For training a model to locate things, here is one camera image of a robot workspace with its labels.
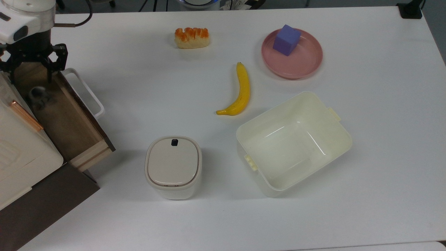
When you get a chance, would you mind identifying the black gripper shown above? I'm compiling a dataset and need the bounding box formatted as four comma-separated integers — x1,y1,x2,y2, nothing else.
0,30,69,84

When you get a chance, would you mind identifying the small panda toy figure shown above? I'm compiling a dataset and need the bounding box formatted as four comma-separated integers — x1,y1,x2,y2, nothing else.
28,85,58,111

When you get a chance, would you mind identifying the open wooden drawer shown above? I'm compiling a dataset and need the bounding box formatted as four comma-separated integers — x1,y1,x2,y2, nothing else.
13,62,116,172

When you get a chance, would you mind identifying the toy bread with orange glaze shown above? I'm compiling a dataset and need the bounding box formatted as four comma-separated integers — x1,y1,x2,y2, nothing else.
174,27,210,50

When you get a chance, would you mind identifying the yellow toy banana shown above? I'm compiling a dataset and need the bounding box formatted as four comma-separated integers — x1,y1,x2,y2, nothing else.
215,62,251,116

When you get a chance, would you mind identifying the dark brown wooden cabinet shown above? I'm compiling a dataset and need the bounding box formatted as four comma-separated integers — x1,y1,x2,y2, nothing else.
0,162,101,251

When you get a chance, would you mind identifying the small cream lidded trash can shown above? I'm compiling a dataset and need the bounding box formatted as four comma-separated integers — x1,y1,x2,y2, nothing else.
144,136,203,200

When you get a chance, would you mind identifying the purple cube block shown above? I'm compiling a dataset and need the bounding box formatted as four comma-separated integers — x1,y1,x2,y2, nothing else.
272,24,302,56

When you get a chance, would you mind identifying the pink plastic plate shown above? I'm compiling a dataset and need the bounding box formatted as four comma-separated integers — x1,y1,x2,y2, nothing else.
261,28,324,80

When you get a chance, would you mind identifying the cream open plastic bin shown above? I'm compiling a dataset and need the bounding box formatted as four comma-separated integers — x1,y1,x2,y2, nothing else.
236,91,353,198

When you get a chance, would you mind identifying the black clamp block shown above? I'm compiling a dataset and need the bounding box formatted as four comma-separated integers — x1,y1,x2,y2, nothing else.
397,0,426,20

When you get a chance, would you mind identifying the white drawer handle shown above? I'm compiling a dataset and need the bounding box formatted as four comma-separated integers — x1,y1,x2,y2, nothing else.
61,68,106,119

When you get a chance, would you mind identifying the black cable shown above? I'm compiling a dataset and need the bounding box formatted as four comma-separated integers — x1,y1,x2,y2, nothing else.
54,0,93,28

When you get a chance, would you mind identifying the white robot base blue ring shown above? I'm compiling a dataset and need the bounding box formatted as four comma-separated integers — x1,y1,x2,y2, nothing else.
176,0,222,10

